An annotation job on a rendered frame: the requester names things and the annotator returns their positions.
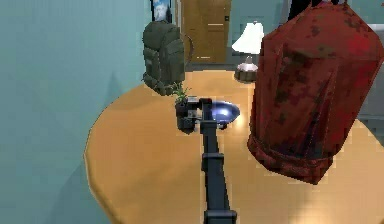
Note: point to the brown wooden room door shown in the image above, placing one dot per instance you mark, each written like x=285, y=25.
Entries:
x=206, y=30

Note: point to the large red rusty cylinder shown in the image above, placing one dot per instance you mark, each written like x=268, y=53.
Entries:
x=310, y=93

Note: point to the white shade table lamp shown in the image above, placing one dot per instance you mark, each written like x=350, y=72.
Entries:
x=249, y=38

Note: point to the round orange wooden table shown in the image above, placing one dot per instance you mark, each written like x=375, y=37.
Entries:
x=150, y=160

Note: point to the framed wall picture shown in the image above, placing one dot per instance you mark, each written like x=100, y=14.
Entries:
x=161, y=10

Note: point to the dark green backpack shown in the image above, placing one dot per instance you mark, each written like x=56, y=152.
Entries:
x=163, y=56

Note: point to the blue glossy bowl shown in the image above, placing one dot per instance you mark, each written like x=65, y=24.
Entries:
x=225, y=111

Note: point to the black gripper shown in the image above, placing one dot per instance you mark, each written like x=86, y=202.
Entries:
x=186, y=124

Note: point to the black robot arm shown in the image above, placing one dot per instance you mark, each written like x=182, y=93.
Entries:
x=213, y=166

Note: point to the small green potted plant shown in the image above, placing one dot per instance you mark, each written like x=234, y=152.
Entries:
x=181, y=95

